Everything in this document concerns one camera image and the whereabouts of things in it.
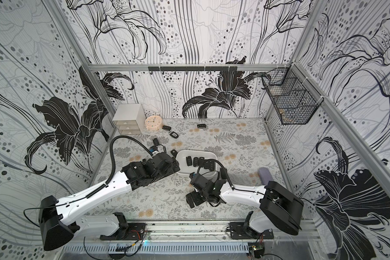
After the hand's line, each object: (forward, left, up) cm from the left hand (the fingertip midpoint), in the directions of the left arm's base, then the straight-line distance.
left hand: (173, 170), depth 77 cm
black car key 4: (+10, -20, -12) cm, 25 cm away
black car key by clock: (+39, +12, -13) cm, 43 cm away
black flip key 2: (+19, +4, -14) cm, 24 cm away
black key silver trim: (+32, +6, -13) cm, 35 cm away
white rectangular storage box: (+17, -17, -12) cm, 27 cm away
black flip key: (+13, -10, -13) cm, 21 cm away
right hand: (-7, -11, -14) cm, 19 cm away
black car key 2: (+13, -13, -13) cm, 23 cm away
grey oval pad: (+4, -49, -11) cm, 50 cm away
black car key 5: (+42, -13, -14) cm, 46 cm away
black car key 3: (+11, -17, -13) cm, 24 cm away
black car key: (+13, -6, -13) cm, 19 cm away
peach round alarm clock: (+43, +22, -13) cm, 50 cm away
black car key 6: (+26, +17, -13) cm, 34 cm away
